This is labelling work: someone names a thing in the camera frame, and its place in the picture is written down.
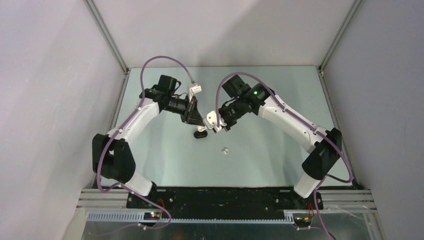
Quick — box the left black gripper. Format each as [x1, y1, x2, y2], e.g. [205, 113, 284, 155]
[163, 95, 205, 127]

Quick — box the black earbud charging case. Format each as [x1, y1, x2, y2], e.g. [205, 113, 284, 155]
[193, 130, 208, 139]

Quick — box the white earbud charging case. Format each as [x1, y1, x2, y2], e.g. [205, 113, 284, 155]
[197, 126, 207, 132]

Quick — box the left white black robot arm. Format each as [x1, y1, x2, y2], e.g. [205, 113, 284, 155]
[92, 75, 205, 208]

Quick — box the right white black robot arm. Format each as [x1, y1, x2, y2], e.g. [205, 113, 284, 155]
[214, 72, 342, 209]

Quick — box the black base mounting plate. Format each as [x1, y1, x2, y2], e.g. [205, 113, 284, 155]
[126, 186, 324, 221]

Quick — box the left controller board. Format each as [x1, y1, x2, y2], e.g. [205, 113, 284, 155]
[143, 211, 162, 221]

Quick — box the controller board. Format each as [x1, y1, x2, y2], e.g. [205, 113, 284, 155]
[293, 216, 314, 229]
[143, 211, 162, 221]

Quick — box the right controller board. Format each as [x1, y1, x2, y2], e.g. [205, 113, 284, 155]
[293, 216, 314, 229]

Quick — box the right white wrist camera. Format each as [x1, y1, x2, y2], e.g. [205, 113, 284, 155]
[203, 110, 224, 133]

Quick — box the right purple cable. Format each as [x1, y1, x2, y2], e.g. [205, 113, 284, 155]
[214, 72, 354, 240]

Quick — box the purple cable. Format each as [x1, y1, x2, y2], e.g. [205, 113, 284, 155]
[214, 72, 354, 240]
[95, 55, 196, 230]

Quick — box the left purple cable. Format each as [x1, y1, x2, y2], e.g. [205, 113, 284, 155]
[95, 55, 196, 230]

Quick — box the aluminium frame rail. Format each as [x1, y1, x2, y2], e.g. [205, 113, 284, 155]
[76, 188, 377, 226]

